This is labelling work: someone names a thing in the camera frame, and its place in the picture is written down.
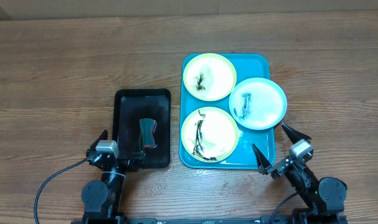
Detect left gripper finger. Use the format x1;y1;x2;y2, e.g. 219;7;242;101
89;129;108;150
131;128;146;161

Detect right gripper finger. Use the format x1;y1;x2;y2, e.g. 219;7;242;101
252;144;272;174
281;123;311;144

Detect light blue plate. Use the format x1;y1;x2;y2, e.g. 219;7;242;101
229;78;288;131

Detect yellow-green plate bottom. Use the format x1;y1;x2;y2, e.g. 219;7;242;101
181;106;239;163

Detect yellow-green plate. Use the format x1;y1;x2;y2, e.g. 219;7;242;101
182;53;237;101
181;106;239;163

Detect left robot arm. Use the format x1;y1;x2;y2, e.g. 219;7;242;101
81;130;145;224

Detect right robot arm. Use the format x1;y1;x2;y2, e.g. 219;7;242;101
252;124;347;223

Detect black plastic tray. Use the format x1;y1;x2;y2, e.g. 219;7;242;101
112;88;171;169

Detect teal plastic tray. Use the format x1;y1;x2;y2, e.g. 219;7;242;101
179;54;276;170

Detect yellow-green plate top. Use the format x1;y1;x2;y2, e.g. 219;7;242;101
182;53;237;101

